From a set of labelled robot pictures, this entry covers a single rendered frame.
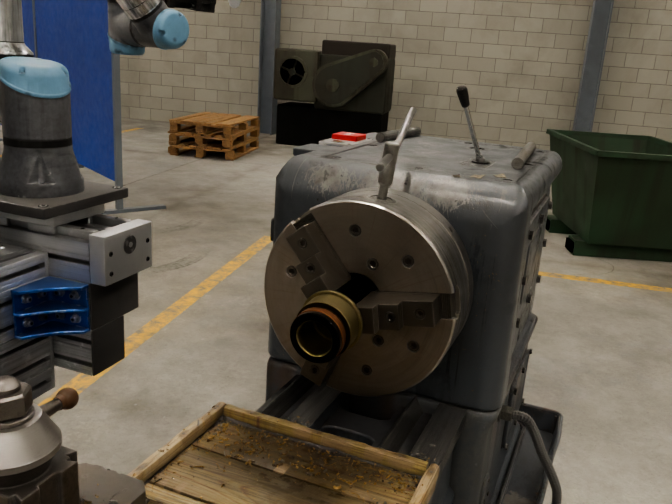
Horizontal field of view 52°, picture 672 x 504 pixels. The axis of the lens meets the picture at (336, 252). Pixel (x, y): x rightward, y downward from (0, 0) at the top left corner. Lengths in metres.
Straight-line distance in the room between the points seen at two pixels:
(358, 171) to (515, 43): 9.75
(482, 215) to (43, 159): 0.76
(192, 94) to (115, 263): 10.80
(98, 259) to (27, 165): 0.21
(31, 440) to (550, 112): 10.56
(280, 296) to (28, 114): 0.54
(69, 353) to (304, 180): 0.54
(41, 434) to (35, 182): 0.77
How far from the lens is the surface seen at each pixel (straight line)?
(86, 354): 1.34
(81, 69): 6.55
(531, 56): 10.91
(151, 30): 1.46
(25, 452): 0.61
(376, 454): 1.03
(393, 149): 1.03
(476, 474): 1.31
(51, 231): 1.32
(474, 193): 1.15
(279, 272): 1.10
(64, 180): 1.33
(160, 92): 12.28
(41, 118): 1.32
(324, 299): 0.95
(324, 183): 1.21
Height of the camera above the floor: 1.46
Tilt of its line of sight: 17 degrees down
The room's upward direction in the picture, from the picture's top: 4 degrees clockwise
